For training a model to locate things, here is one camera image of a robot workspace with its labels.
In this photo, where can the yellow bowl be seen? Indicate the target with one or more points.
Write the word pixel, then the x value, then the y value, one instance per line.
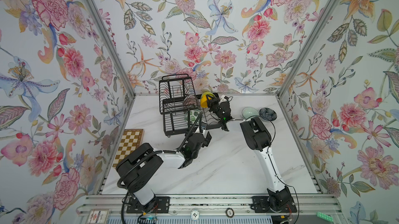
pixel 204 101

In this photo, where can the pale celadon bowl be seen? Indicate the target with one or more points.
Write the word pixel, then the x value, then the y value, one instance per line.
pixel 249 112

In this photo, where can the green leaf pattern bowl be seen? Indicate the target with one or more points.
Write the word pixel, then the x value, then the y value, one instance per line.
pixel 193 117

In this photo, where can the pink striped bowl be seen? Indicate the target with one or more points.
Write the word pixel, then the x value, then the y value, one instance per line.
pixel 190 101

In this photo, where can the black wire dish rack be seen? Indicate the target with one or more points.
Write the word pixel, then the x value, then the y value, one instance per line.
pixel 181 107

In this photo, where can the dark blue grey bowl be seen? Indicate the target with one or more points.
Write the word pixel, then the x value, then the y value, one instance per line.
pixel 267 114

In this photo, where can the lime green bowl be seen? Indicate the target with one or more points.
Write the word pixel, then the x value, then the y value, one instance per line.
pixel 208 93

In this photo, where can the black white patterned bowl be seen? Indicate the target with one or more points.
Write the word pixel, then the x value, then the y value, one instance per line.
pixel 196 110

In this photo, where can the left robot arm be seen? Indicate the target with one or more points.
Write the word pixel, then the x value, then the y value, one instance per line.
pixel 139 167

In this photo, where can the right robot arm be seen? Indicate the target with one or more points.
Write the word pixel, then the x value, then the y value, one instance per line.
pixel 258 139

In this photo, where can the wooden chessboard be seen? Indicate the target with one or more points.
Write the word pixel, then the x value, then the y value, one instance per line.
pixel 130 141

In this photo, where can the white round knob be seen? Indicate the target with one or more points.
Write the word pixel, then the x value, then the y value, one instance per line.
pixel 195 215

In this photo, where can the red white label sticker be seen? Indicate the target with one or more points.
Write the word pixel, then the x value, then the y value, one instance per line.
pixel 98 216

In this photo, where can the green connector block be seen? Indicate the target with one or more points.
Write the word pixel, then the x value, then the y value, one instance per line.
pixel 325 217

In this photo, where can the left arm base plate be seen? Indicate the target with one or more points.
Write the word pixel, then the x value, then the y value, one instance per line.
pixel 159 205

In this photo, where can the black ring marker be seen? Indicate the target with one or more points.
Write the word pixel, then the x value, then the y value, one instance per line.
pixel 229 212

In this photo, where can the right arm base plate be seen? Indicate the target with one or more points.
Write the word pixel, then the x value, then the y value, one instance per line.
pixel 266 204

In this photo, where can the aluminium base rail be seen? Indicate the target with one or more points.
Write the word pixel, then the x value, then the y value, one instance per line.
pixel 216 205

